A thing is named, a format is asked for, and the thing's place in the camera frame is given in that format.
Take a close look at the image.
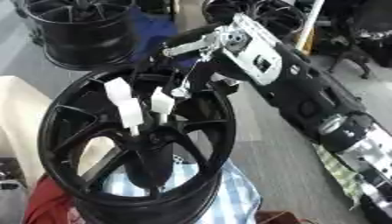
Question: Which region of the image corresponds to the black wheel rim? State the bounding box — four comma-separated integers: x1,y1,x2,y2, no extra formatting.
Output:
19,0,141,72
200,0,310,40

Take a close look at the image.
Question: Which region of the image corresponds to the green white checked cloth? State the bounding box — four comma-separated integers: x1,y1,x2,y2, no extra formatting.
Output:
312,143,365,212

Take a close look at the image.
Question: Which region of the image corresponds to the red cloth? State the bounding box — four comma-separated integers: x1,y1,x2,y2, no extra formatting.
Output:
21,174,80,224

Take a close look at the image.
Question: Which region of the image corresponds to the white pin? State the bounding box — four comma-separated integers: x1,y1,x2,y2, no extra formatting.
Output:
116,98,146,137
170,81,193,99
148,87,177,126
102,76,134,105

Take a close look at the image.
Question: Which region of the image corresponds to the black spoked wheel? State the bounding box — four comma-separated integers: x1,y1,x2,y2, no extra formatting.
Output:
35,65,238,224

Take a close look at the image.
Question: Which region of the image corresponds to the white pole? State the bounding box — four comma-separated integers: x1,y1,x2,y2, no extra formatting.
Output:
294,0,326,56

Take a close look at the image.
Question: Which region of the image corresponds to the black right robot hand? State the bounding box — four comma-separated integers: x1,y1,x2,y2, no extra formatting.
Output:
133,24,242,99

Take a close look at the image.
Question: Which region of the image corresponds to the cream padded seat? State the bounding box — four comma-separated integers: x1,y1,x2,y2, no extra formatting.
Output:
0,75,55,189

